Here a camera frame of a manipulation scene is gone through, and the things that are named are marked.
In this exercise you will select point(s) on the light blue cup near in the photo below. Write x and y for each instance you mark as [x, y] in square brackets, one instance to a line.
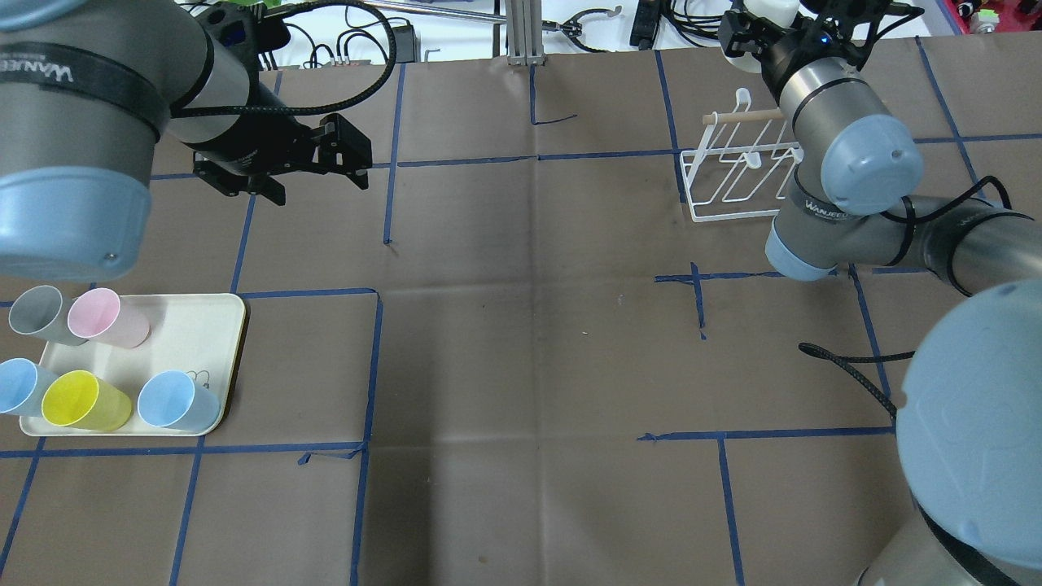
[175, 400]

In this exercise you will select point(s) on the white wire cup rack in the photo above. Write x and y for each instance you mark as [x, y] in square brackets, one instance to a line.
[742, 163]

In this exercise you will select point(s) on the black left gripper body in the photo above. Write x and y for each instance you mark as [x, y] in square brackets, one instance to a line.
[254, 140]

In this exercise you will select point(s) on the light blue cup far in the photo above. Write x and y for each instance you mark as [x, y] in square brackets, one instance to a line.
[23, 384]

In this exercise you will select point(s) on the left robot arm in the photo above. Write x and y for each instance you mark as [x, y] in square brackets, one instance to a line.
[90, 87]

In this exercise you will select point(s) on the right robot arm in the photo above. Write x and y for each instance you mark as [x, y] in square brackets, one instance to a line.
[968, 434]

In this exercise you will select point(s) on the pink cup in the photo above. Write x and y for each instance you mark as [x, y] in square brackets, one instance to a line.
[103, 316]

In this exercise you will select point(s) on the grey cup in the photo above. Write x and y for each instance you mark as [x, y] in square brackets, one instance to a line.
[42, 312]

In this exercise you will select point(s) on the light blue cup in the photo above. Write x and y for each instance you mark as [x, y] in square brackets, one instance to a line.
[23, 384]
[175, 400]

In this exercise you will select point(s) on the pale green ikea cup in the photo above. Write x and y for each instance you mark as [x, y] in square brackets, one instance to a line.
[748, 28]

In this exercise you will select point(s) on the cream plastic tray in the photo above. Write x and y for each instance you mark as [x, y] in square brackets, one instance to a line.
[194, 333]

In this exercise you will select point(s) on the yellow cup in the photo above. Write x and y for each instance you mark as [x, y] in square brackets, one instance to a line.
[81, 400]

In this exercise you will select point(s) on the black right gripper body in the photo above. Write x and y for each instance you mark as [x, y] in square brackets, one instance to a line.
[780, 54]

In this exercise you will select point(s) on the aluminium frame post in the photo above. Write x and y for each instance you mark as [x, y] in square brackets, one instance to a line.
[524, 32]

